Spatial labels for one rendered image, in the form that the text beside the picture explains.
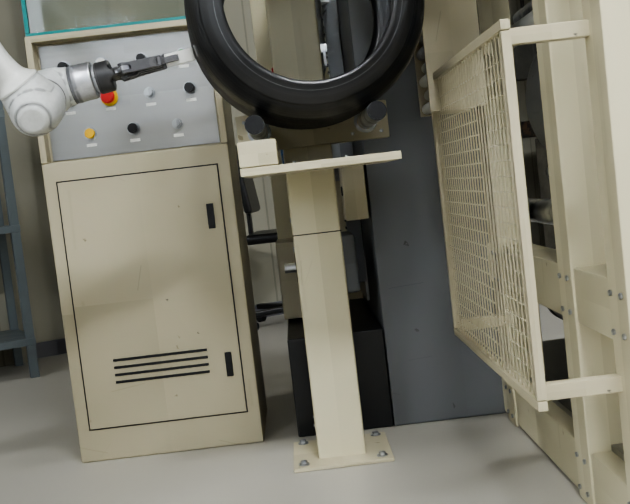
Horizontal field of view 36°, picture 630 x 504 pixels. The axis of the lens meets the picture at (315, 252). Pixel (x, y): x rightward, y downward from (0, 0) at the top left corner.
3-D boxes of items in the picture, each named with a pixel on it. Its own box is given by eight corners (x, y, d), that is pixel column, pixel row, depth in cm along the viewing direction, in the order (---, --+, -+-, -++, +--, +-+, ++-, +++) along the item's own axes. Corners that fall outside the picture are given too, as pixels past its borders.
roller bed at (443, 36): (420, 117, 267) (409, 9, 265) (473, 111, 267) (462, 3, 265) (430, 111, 247) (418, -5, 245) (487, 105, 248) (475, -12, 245)
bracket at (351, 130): (239, 154, 254) (235, 117, 254) (388, 137, 255) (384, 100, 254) (239, 154, 251) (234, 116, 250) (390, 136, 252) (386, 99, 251)
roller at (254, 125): (247, 129, 251) (263, 121, 251) (255, 144, 252) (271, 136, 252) (240, 120, 217) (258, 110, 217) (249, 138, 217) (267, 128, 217)
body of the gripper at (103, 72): (88, 61, 223) (127, 51, 223) (95, 65, 231) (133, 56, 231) (97, 92, 223) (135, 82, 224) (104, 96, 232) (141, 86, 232)
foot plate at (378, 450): (293, 445, 280) (292, 438, 280) (385, 434, 280) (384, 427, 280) (294, 473, 253) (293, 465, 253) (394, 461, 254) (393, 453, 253)
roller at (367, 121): (363, 108, 252) (377, 118, 252) (353, 122, 252) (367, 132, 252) (374, 96, 217) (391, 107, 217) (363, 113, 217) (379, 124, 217)
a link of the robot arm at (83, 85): (72, 68, 232) (96, 62, 232) (82, 105, 232) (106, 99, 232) (63, 63, 223) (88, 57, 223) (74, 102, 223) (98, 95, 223)
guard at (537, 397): (454, 334, 261) (427, 77, 256) (460, 333, 262) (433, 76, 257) (538, 412, 172) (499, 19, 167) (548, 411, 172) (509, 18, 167)
